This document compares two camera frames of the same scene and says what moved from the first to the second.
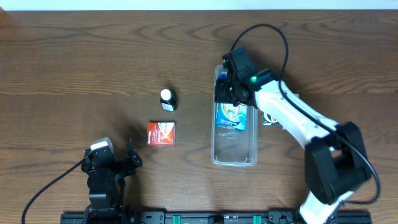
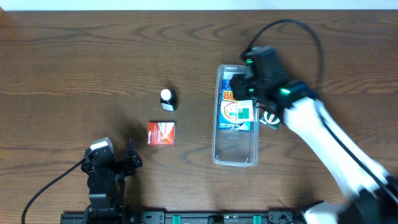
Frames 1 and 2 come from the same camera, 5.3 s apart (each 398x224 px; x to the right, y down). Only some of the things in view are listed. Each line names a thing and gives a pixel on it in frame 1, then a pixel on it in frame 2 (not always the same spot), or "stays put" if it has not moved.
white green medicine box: (278, 95) to (245, 112)
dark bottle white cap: (168, 99) stays put
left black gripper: (125, 165) stays put
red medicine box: (161, 134) stays put
